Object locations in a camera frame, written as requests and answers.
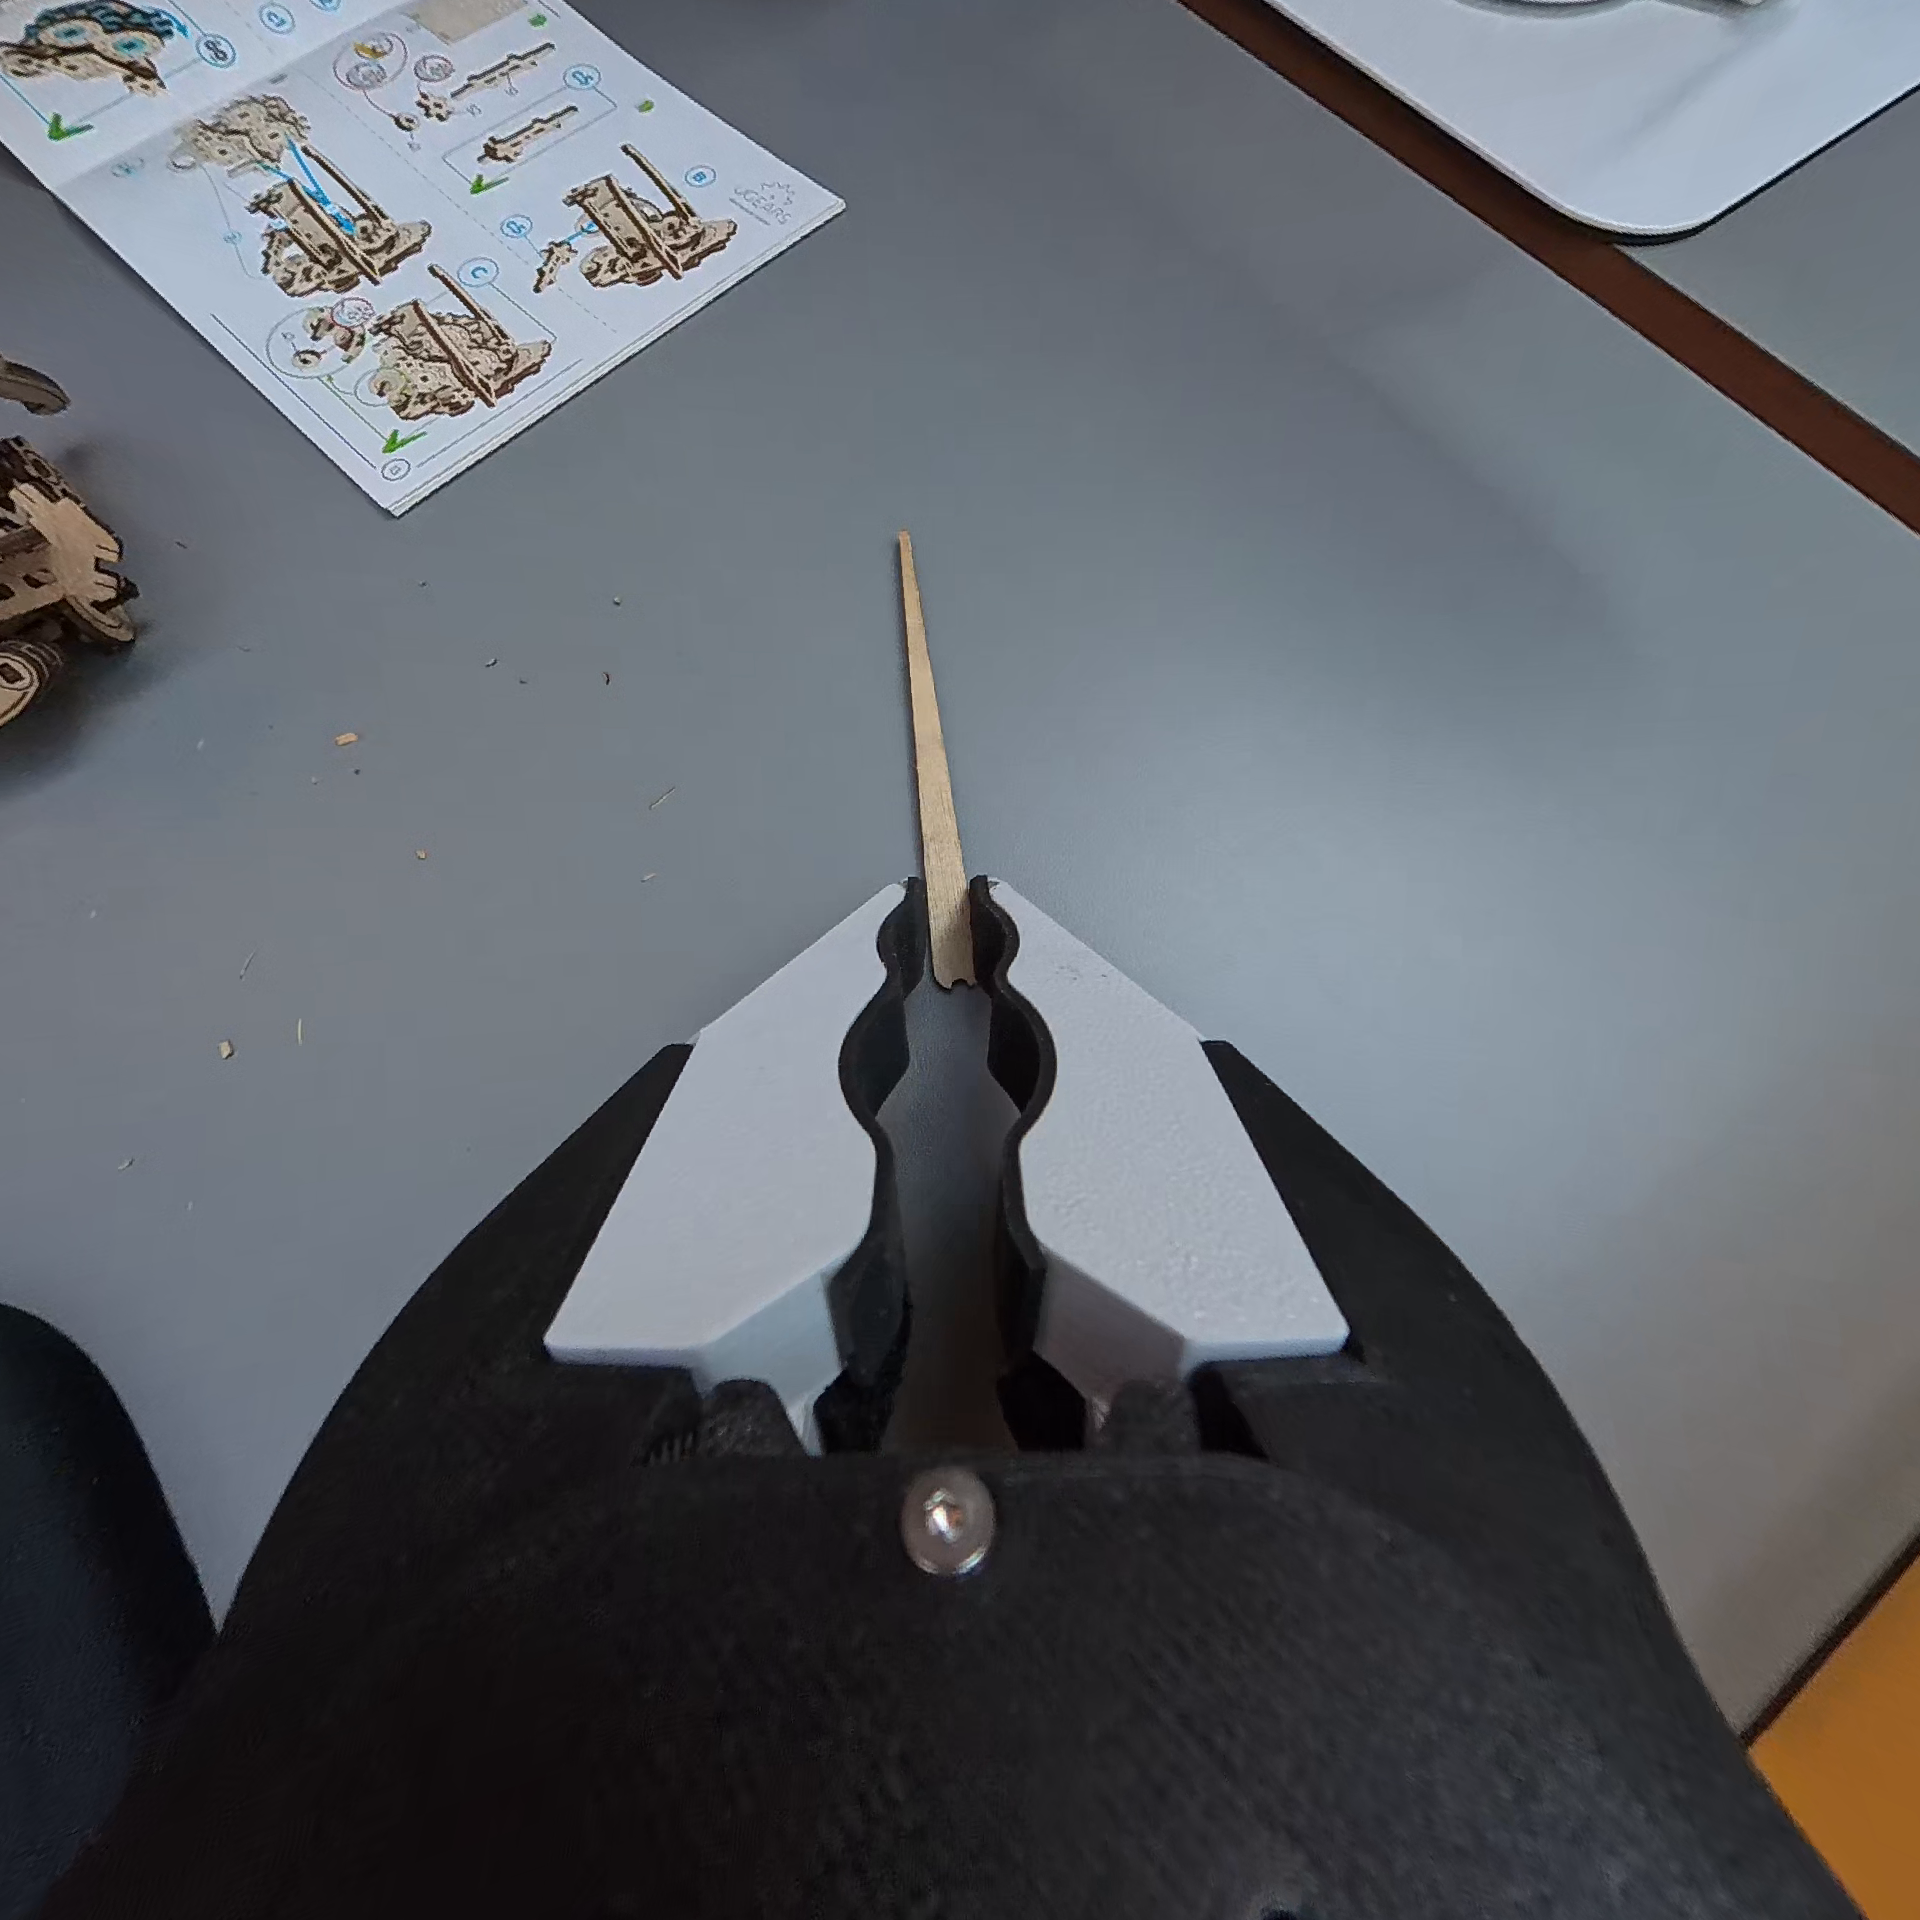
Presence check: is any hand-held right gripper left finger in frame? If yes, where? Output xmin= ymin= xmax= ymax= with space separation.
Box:
xmin=545 ymin=880 xmax=919 ymax=1454

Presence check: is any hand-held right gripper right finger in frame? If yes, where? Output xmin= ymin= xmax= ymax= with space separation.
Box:
xmin=970 ymin=876 xmax=1352 ymax=1451

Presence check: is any thin wooden strip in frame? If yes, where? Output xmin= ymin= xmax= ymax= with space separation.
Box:
xmin=897 ymin=531 xmax=979 ymax=991

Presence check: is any adjacent grey desk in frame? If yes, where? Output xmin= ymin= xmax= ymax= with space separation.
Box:
xmin=1178 ymin=0 xmax=1920 ymax=537

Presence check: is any white desk mat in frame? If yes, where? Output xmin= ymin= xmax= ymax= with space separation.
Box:
xmin=1265 ymin=0 xmax=1920 ymax=243

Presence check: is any dark blue clothing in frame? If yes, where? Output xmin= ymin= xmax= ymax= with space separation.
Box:
xmin=0 ymin=1302 xmax=223 ymax=1920

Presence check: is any wooden mechanical model assembly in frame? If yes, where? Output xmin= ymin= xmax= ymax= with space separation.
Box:
xmin=0 ymin=353 xmax=142 ymax=734

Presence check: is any model assembly instruction booklet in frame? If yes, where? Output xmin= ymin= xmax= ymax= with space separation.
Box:
xmin=0 ymin=0 xmax=847 ymax=518

